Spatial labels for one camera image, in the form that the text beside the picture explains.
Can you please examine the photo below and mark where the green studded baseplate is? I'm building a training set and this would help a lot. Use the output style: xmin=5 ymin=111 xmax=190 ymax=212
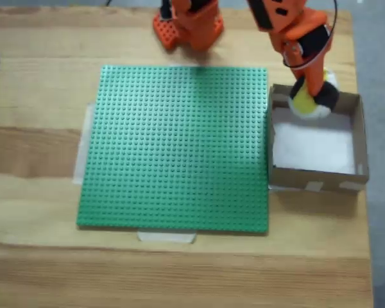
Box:
xmin=76 ymin=65 xmax=270 ymax=236

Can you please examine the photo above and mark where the black white yellow fabric ball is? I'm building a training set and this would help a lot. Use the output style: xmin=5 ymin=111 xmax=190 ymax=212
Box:
xmin=288 ymin=72 xmax=340 ymax=119

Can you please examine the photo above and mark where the wide translucent tape strip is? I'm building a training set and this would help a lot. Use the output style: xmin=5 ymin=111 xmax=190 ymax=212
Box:
xmin=73 ymin=103 xmax=99 ymax=186

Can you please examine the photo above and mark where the brown cardboard box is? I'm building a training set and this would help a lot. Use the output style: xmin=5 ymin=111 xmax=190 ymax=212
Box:
xmin=268 ymin=83 xmax=370 ymax=193

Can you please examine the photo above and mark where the white paper box liner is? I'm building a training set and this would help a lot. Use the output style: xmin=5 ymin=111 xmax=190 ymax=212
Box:
xmin=272 ymin=107 xmax=355 ymax=174

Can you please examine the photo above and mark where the thin gripper motor cable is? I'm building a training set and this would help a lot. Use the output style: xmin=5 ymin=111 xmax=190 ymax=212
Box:
xmin=284 ymin=0 xmax=338 ymax=70

